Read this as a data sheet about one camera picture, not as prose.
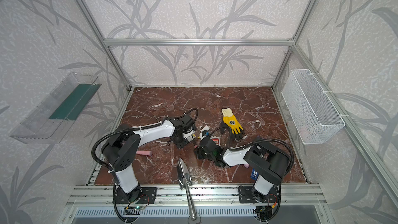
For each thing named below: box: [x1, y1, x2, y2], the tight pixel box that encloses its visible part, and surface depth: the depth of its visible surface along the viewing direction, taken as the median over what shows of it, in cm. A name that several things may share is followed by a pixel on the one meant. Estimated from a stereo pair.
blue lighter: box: [250, 168, 259, 180], surface depth 79 cm
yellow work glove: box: [221, 107, 245, 141], surface depth 101 cm
